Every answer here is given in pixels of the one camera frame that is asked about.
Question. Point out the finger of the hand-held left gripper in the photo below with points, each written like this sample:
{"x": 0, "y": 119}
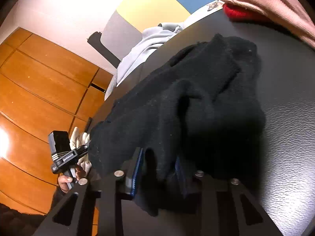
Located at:
{"x": 82, "y": 149}

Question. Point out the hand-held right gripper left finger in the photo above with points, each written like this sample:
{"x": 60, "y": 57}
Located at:
{"x": 137, "y": 169}

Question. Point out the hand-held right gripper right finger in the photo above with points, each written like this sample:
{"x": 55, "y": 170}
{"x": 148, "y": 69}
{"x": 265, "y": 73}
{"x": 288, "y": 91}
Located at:
{"x": 179, "y": 177}

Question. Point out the beige knit sweater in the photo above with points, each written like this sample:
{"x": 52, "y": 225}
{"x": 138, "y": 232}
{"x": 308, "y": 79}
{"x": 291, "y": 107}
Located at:
{"x": 78, "y": 137}

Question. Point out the black knit sweater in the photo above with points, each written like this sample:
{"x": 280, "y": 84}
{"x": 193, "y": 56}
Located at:
{"x": 196, "y": 91}

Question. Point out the person's left forearm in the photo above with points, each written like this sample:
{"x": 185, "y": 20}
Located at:
{"x": 57, "y": 201}

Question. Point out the person's left hand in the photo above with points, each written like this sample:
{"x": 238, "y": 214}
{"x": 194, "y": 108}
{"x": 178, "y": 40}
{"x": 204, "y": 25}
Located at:
{"x": 65, "y": 180}

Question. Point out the wooden wardrobe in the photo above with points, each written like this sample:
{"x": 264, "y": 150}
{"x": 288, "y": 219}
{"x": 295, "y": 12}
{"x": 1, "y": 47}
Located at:
{"x": 37, "y": 91}

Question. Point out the person's dark clothing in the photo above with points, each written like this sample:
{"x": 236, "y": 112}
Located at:
{"x": 14, "y": 221}

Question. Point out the light blue garment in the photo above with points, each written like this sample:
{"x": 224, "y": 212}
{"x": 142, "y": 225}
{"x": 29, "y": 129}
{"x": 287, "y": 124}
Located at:
{"x": 137, "y": 51}

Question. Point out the white patterned cloth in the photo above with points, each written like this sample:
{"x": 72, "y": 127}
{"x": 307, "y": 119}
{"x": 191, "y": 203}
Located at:
{"x": 199, "y": 14}

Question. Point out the red knit garment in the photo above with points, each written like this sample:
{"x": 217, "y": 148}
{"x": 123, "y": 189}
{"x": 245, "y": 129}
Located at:
{"x": 236, "y": 13}

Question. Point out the pink ribbed sweater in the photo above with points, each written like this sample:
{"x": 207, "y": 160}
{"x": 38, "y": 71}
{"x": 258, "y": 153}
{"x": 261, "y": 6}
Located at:
{"x": 270, "y": 0}

